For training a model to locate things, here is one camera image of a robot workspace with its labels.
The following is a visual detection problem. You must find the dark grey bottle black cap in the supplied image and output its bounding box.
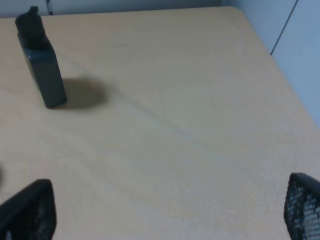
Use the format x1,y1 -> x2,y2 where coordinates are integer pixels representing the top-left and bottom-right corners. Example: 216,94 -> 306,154
15,6 -> 67,109

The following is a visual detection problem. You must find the dark wall rail bracket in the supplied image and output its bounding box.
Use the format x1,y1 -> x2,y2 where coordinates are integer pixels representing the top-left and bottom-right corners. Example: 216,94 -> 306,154
46,0 -> 54,16

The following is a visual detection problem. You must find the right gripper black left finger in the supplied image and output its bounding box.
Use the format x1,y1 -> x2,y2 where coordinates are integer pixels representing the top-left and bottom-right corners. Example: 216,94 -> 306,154
0,179 -> 57,240

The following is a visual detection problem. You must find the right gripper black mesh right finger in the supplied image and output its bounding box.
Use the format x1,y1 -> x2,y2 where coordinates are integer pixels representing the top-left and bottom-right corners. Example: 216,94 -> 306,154
283,172 -> 320,240

